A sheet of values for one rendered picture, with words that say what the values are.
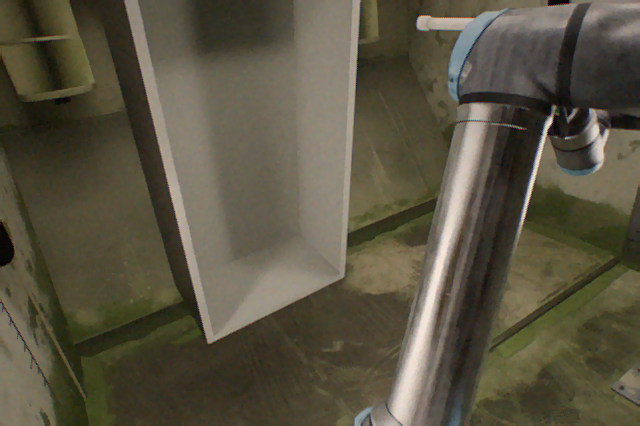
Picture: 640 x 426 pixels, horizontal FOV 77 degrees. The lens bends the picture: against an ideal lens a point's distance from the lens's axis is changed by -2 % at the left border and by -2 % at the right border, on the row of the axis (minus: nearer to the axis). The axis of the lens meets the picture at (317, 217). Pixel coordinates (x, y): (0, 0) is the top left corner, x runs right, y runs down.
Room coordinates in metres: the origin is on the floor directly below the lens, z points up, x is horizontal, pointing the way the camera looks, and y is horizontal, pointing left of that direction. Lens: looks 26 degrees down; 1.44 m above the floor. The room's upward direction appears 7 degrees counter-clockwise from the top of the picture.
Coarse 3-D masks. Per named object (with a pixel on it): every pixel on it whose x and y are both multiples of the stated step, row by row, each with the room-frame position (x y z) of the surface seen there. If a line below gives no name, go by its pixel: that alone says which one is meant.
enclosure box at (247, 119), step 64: (128, 0) 0.93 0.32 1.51; (192, 0) 1.36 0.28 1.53; (256, 0) 1.47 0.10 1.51; (320, 0) 1.40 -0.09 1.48; (128, 64) 1.06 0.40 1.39; (192, 64) 1.37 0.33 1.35; (256, 64) 1.49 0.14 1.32; (320, 64) 1.43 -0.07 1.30; (192, 128) 1.39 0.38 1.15; (256, 128) 1.52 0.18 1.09; (320, 128) 1.46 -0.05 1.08; (192, 192) 1.41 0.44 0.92; (256, 192) 1.56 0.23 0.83; (320, 192) 1.51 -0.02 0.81; (192, 256) 1.05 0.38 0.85; (256, 256) 1.56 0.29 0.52; (320, 256) 1.55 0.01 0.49
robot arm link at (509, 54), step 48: (480, 48) 0.53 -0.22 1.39; (528, 48) 0.48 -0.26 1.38; (480, 96) 0.50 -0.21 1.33; (528, 96) 0.47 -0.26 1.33; (480, 144) 0.47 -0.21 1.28; (528, 144) 0.46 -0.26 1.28; (480, 192) 0.44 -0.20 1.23; (528, 192) 0.45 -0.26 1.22; (432, 240) 0.46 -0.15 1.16; (480, 240) 0.42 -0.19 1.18; (432, 288) 0.42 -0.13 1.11; (480, 288) 0.40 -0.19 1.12; (432, 336) 0.39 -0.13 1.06; (480, 336) 0.38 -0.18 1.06; (432, 384) 0.36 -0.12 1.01
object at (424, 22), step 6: (486, 12) 0.90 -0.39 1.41; (420, 18) 1.06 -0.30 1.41; (426, 18) 1.05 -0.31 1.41; (432, 18) 1.04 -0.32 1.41; (438, 18) 1.02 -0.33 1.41; (444, 18) 1.01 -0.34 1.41; (450, 18) 0.99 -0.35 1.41; (456, 18) 0.98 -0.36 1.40; (462, 18) 0.96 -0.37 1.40; (468, 18) 0.95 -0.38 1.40; (420, 24) 1.06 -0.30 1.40; (426, 24) 1.05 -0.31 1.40; (432, 24) 1.03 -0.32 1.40; (438, 24) 1.01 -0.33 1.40; (444, 24) 1.00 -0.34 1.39; (450, 24) 0.98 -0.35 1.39; (456, 24) 0.97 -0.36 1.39; (462, 24) 0.95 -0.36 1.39
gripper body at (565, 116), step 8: (560, 112) 0.75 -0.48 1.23; (568, 112) 0.76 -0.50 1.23; (576, 112) 0.80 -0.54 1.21; (584, 112) 0.79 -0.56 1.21; (560, 120) 0.75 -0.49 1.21; (568, 120) 0.74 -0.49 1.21; (576, 120) 0.79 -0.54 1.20; (584, 120) 0.78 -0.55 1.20; (552, 128) 0.79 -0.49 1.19; (560, 128) 0.77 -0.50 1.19; (568, 128) 0.78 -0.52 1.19; (576, 128) 0.78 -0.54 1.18; (560, 136) 0.78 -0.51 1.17
